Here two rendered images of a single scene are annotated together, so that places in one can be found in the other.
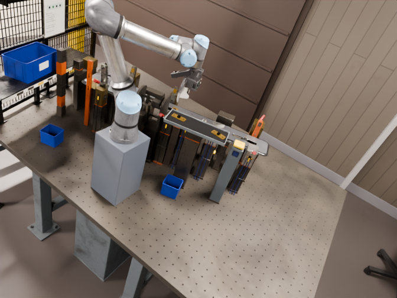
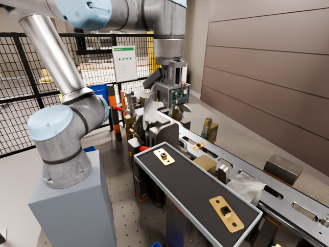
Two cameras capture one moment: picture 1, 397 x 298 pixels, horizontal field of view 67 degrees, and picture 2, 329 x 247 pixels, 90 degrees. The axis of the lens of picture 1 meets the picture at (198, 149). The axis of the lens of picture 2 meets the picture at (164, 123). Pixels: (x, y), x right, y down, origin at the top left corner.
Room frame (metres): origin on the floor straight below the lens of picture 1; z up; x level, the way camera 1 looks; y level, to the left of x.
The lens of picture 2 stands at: (1.17, -0.16, 1.53)
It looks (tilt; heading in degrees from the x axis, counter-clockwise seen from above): 28 degrees down; 47
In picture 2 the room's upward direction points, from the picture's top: straight up
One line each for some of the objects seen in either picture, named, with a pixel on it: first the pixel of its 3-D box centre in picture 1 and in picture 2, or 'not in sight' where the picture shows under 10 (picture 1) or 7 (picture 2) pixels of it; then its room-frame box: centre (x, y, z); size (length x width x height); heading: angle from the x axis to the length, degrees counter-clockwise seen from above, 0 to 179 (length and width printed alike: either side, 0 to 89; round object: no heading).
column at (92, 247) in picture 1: (109, 226); not in sight; (1.22, 0.39, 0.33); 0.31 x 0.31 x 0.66; 68
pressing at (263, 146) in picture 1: (176, 112); (201, 147); (1.81, 0.23, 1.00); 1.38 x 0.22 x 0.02; 85
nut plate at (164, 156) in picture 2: (178, 116); (163, 155); (1.47, 0.17, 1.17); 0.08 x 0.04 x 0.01; 79
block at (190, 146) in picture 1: (186, 157); (181, 227); (1.45, 0.05, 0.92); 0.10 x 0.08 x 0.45; 85
